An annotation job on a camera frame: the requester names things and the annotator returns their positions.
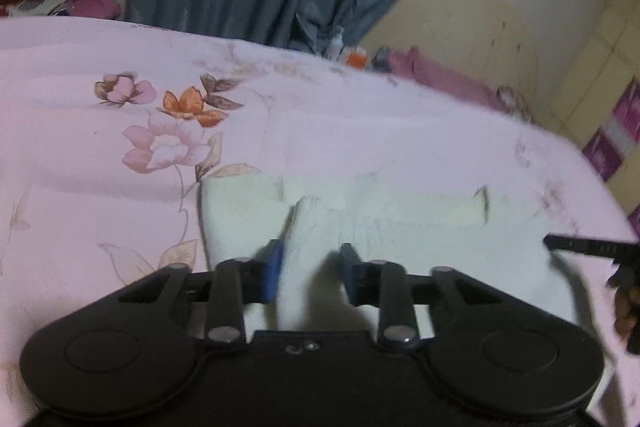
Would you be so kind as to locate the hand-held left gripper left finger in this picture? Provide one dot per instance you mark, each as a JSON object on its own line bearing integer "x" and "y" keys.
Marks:
{"x": 272, "y": 271}

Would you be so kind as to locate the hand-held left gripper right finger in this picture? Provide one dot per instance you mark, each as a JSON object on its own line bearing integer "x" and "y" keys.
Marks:
{"x": 350, "y": 278}

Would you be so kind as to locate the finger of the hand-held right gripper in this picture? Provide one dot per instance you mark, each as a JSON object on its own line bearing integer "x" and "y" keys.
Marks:
{"x": 590, "y": 248}

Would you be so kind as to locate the white towel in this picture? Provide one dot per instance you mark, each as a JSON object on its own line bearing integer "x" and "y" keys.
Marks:
{"x": 400, "y": 232}

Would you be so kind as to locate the person's right hand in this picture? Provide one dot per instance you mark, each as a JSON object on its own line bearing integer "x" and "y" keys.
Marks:
{"x": 629, "y": 319}

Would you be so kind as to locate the cream wardrobe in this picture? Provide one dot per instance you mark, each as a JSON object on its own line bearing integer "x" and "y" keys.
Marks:
{"x": 590, "y": 82}

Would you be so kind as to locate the pink floral bedsheet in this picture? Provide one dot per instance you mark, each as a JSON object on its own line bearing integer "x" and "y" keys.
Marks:
{"x": 100, "y": 207}

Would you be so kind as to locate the small orange object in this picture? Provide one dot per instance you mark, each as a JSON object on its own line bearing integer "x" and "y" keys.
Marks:
{"x": 357, "y": 58}

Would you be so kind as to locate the pink pillow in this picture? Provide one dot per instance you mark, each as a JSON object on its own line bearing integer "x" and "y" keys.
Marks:
{"x": 435, "y": 74}

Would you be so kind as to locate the small white bottle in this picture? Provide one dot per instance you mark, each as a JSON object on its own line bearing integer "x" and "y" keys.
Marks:
{"x": 337, "y": 42}

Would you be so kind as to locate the pink cloth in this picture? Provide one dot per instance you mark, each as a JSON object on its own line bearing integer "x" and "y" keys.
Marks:
{"x": 95, "y": 5}

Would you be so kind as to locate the patterned bedding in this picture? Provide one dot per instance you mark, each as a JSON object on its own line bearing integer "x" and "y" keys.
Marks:
{"x": 30, "y": 8}

